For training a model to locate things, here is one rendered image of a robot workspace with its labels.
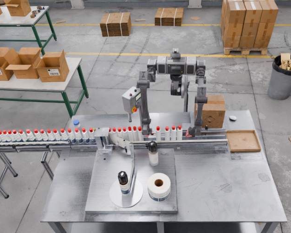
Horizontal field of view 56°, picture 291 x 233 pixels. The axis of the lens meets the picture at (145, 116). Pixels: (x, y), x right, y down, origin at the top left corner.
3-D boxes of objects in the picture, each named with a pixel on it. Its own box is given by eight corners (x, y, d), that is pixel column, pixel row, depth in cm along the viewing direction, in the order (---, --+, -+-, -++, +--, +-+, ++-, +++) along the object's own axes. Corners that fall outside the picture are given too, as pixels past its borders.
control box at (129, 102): (124, 110, 264) (121, 95, 251) (135, 100, 273) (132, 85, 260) (132, 114, 259) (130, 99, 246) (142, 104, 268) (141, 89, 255)
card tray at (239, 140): (230, 151, 277) (230, 149, 274) (225, 132, 295) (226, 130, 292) (260, 151, 274) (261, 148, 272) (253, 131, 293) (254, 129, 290)
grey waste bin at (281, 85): (266, 101, 442) (276, 70, 399) (262, 85, 472) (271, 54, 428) (294, 102, 436) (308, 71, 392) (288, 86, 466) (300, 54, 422)
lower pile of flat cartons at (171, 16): (154, 26, 651) (154, 17, 636) (157, 15, 688) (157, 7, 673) (181, 26, 639) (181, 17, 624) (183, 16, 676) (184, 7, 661)
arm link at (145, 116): (149, 79, 237) (137, 78, 239) (148, 82, 233) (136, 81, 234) (151, 120, 260) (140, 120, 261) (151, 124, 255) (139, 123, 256)
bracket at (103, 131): (93, 137, 263) (93, 136, 262) (95, 128, 271) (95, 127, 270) (107, 136, 262) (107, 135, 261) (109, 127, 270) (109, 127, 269)
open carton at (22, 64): (9, 84, 393) (-2, 62, 367) (25, 63, 430) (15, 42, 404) (39, 84, 388) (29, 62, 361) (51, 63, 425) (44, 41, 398)
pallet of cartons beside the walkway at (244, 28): (267, 55, 534) (280, 10, 471) (223, 55, 545) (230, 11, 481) (256, 25, 618) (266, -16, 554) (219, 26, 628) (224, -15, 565)
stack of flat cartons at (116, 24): (101, 37, 631) (99, 23, 608) (105, 26, 669) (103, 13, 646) (129, 36, 625) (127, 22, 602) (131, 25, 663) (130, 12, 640)
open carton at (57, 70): (38, 87, 384) (28, 64, 358) (48, 66, 420) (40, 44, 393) (64, 86, 381) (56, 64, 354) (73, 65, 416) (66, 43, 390)
